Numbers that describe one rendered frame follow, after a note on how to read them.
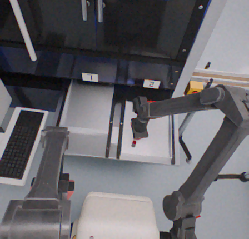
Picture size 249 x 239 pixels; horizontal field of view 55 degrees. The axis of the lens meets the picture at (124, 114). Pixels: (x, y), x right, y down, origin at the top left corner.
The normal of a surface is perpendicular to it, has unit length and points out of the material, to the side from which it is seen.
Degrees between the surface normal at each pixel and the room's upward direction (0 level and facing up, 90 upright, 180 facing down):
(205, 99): 70
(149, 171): 0
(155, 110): 60
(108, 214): 42
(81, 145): 0
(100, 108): 0
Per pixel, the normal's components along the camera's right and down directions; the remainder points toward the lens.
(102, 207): 0.11, -0.96
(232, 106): -0.90, -0.06
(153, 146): 0.07, -0.52
